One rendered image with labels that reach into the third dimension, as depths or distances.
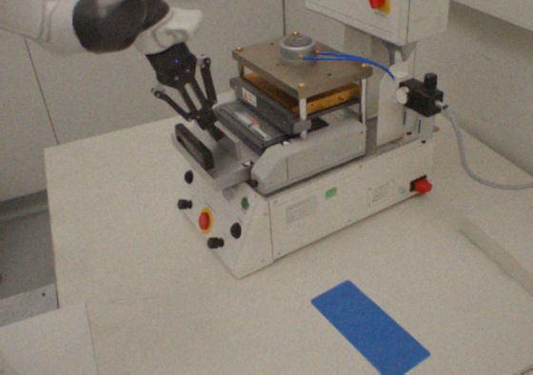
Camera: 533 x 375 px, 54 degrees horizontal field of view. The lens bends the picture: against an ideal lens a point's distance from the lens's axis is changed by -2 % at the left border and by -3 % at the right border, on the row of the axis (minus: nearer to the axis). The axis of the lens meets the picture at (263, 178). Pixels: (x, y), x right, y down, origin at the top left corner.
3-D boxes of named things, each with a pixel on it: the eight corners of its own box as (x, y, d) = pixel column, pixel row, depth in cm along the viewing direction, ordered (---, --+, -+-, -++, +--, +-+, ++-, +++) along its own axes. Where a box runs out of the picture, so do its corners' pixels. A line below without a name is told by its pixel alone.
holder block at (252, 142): (279, 100, 127) (278, 89, 126) (328, 133, 112) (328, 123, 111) (217, 120, 121) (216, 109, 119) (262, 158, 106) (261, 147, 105)
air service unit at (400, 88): (397, 120, 114) (403, 56, 106) (447, 148, 104) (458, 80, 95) (379, 128, 112) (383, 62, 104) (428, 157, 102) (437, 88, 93)
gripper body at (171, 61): (173, 25, 98) (195, 65, 104) (135, 49, 97) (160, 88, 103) (189, 35, 93) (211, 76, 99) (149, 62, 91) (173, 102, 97)
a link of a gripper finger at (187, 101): (179, 73, 97) (172, 77, 97) (204, 118, 104) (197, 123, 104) (170, 67, 100) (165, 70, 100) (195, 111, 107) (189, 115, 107)
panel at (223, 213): (177, 203, 132) (196, 134, 126) (232, 273, 110) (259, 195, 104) (169, 202, 131) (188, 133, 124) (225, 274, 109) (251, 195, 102)
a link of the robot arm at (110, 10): (85, 69, 86) (128, 66, 81) (35, 0, 78) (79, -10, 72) (142, 7, 96) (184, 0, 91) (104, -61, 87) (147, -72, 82)
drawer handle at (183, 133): (185, 137, 115) (182, 121, 113) (214, 167, 104) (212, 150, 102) (176, 140, 115) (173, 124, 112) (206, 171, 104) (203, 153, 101)
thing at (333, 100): (305, 72, 127) (304, 34, 122) (364, 106, 111) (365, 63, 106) (243, 91, 121) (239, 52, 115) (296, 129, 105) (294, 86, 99)
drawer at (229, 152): (284, 110, 131) (282, 81, 126) (338, 148, 115) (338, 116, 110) (172, 148, 119) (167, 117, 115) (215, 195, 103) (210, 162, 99)
